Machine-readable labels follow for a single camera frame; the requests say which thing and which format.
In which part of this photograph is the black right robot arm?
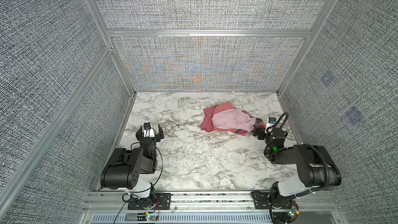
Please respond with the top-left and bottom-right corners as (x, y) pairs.
(251, 127), (342, 209)

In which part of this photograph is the aluminium frame crossbar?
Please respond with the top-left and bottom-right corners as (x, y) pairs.
(107, 29), (312, 38)

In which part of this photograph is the light pink cloth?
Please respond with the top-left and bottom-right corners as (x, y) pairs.
(212, 109), (256, 132)

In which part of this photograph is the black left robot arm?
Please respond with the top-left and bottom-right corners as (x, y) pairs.
(100, 122), (168, 211)

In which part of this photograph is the dark pink cloth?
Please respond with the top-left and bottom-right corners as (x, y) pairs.
(201, 102), (248, 136)

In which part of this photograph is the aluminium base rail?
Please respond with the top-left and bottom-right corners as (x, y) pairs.
(78, 190), (349, 224)

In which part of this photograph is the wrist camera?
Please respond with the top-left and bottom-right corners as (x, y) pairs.
(143, 122), (156, 138)
(265, 117), (277, 133)

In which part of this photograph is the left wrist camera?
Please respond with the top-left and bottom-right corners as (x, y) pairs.
(143, 122), (156, 138)

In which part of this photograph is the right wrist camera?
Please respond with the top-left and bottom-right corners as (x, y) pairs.
(265, 117), (277, 133)

